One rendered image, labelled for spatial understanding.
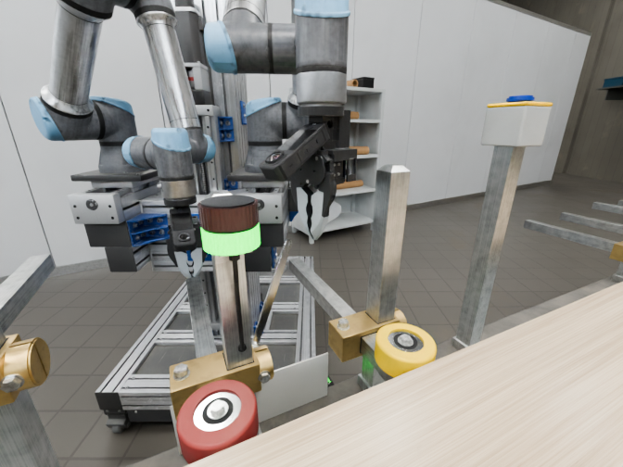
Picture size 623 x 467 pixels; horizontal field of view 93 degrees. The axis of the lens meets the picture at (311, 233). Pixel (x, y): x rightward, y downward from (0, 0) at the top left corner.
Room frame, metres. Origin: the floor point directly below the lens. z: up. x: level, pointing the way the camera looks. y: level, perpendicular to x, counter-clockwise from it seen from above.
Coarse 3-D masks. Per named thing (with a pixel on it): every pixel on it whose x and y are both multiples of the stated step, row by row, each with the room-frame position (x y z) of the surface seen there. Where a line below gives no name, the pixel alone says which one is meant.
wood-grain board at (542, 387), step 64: (576, 320) 0.39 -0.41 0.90; (384, 384) 0.26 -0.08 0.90; (448, 384) 0.26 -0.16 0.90; (512, 384) 0.26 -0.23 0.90; (576, 384) 0.26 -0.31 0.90; (256, 448) 0.19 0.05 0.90; (320, 448) 0.19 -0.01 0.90; (384, 448) 0.19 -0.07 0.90; (448, 448) 0.19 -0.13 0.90; (512, 448) 0.19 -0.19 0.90; (576, 448) 0.19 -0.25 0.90
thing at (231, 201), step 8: (208, 200) 0.30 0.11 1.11; (216, 200) 0.30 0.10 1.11; (224, 200) 0.30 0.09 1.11; (232, 200) 0.30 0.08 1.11; (240, 200) 0.30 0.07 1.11; (248, 200) 0.30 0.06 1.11; (208, 232) 0.27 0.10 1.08; (216, 232) 0.27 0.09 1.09; (224, 232) 0.27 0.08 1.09; (232, 232) 0.27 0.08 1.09; (240, 232) 0.27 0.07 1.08; (216, 256) 0.31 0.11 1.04; (224, 256) 0.27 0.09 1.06; (232, 256) 0.29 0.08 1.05; (240, 256) 0.33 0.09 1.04; (240, 304) 0.32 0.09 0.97; (240, 312) 0.32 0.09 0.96; (240, 320) 0.32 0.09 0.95; (240, 328) 0.32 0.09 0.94; (240, 336) 0.32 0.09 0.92; (240, 344) 0.32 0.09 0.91
